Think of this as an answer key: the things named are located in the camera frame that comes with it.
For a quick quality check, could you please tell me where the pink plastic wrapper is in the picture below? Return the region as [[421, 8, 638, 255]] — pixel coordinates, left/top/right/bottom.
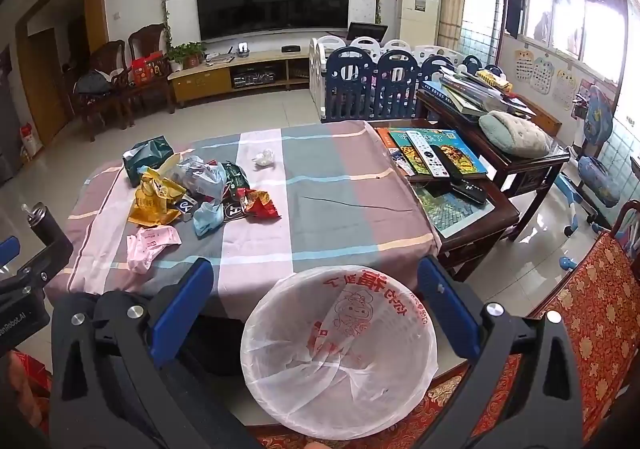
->
[[126, 225, 181, 275]]

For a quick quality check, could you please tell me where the light blue plastic bag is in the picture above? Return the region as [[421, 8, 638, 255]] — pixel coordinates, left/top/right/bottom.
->
[[192, 201, 224, 238]]

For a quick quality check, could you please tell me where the yellow snack bag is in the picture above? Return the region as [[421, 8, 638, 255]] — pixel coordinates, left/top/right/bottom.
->
[[128, 169, 186, 228]]

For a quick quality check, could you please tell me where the red snack wrapper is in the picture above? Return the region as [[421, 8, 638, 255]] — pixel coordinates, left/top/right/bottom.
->
[[238, 188, 280, 221]]

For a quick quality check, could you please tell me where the dark green snack wrapper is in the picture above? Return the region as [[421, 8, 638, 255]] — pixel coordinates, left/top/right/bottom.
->
[[221, 161, 250, 222]]

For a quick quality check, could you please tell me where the white tissue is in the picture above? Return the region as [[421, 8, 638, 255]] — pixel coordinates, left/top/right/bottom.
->
[[253, 149, 276, 169]]

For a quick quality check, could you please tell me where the white lined trash basket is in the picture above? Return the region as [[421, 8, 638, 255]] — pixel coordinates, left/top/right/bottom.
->
[[241, 265, 438, 440]]

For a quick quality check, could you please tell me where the black thermos bottle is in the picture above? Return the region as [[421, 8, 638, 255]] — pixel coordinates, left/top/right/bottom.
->
[[21, 202, 64, 247]]

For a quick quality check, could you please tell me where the black remote control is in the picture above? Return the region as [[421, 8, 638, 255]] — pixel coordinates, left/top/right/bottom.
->
[[432, 145, 463, 180]]

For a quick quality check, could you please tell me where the red floral sofa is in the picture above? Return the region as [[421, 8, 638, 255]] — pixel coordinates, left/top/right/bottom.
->
[[250, 200, 639, 448]]

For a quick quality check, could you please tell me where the white remote control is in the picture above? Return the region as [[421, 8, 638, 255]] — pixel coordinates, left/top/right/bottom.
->
[[406, 130, 449, 178]]

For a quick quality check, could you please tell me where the dark wooden coffee table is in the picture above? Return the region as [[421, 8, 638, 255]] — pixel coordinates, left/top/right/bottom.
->
[[371, 120, 518, 281]]

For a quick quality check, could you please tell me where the striped pastel tablecloth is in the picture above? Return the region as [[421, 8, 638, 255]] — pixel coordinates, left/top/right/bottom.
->
[[46, 121, 440, 320]]

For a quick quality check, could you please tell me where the dark wooden side table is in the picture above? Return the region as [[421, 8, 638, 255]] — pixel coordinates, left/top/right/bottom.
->
[[415, 88, 572, 243]]

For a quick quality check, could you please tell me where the green tissue box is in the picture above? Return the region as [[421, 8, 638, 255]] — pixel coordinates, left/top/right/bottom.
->
[[122, 136, 174, 187]]

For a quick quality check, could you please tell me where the blue picture book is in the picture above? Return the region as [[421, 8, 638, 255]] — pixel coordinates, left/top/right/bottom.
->
[[388, 128, 487, 176]]

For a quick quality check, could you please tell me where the dark wooden armchair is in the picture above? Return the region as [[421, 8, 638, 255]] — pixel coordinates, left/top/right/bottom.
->
[[73, 40, 129, 142]]

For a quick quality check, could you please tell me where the green grey cushion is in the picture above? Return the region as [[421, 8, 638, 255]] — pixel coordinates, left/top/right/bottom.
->
[[478, 111, 550, 159]]

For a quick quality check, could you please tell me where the blue child chair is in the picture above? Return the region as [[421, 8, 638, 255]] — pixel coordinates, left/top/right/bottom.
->
[[554, 84, 620, 238]]

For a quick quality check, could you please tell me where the stack of books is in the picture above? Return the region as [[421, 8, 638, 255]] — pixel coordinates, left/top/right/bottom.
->
[[422, 67, 536, 119]]

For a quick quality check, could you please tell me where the blue white baby fence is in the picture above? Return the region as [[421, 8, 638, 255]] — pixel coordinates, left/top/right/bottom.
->
[[309, 35, 498, 122]]

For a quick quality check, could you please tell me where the potted green plant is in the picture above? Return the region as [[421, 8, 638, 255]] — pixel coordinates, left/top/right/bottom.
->
[[167, 42, 205, 69]]

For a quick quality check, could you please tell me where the wooden tv cabinet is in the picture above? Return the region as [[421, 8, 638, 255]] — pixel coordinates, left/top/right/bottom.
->
[[168, 47, 309, 107]]

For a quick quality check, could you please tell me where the white standing air conditioner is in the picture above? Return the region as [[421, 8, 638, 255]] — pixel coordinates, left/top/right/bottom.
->
[[398, 0, 440, 48]]

